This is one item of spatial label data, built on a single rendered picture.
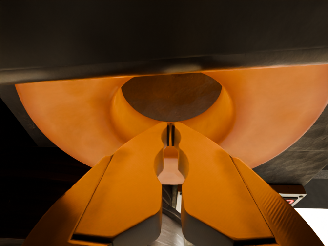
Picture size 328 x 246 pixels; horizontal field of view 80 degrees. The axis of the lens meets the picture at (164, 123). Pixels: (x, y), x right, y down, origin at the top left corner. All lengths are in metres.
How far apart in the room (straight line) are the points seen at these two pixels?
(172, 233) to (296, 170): 0.26
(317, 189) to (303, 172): 8.97
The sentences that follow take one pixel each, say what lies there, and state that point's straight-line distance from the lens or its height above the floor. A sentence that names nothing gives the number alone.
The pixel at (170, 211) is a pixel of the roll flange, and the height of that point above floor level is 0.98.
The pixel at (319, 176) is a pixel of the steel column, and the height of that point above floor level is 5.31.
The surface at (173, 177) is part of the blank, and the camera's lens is 0.16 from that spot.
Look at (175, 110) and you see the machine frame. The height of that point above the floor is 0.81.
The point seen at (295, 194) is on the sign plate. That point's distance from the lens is 0.50.
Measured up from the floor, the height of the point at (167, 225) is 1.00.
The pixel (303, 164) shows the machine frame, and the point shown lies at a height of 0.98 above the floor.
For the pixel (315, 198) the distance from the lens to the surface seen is 9.18.
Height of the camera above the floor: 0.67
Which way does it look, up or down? 46 degrees up
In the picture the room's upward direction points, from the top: 179 degrees clockwise
